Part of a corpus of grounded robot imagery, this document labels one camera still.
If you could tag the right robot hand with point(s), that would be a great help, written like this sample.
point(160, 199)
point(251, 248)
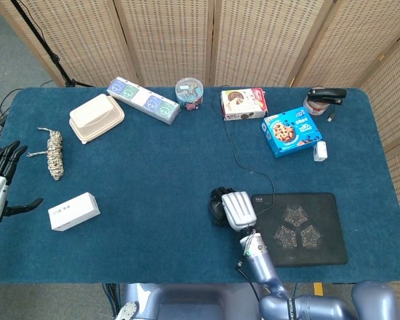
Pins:
point(240, 210)

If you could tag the black computer mouse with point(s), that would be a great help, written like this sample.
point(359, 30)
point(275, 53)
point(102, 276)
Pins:
point(217, 206)

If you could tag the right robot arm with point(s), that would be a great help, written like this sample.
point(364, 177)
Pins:
point(263, 266)

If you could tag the black mouse pad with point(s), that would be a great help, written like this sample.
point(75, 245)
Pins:
point(306, 230)

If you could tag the white cardboard box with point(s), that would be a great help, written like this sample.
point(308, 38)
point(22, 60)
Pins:
point(73, 211)

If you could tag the blue cookie box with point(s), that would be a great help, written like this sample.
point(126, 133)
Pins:
point(290, 133)

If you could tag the blue table cloth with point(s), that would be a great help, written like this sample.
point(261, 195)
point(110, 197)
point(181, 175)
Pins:
point(153, 166)

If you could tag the white red cookie box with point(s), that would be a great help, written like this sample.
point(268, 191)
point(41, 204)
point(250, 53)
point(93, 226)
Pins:
point(243, 103)

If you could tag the grey robot torso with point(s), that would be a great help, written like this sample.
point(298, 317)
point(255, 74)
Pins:
point(186, 303)

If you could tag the beige lidded food container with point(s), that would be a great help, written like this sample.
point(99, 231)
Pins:
point(95, 116)

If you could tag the red-labelled spread jar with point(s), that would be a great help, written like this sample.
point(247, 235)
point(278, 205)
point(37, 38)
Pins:
point(315, 109)

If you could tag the clear jar of binder clips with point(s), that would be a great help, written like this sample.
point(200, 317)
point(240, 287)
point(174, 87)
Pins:
point(189, 93)

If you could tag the black stapler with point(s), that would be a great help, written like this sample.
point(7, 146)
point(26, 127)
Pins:
point(326, 95)

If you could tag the wrapped tissue multipack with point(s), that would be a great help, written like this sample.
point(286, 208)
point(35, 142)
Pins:
point(140, 98)

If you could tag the black tripod stand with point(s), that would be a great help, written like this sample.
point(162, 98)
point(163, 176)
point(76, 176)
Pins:
point(40, 43)

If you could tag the wicker folding screen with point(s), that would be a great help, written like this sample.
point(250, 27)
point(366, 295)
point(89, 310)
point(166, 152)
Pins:
point(166, 40)

